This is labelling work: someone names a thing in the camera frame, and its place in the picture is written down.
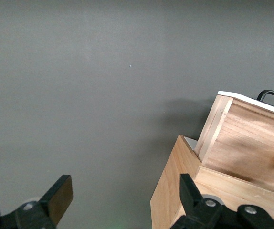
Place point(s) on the wooden drawer cabinet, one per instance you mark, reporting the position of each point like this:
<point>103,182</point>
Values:
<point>170,186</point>

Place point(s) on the wooden drawer with white front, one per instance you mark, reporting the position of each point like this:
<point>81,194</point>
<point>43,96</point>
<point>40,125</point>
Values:
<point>242,143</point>

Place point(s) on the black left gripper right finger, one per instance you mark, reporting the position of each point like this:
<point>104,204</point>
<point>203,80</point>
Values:
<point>192,195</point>

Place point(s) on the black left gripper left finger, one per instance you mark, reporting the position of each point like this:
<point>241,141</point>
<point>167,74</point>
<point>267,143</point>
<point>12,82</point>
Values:
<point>55,198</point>

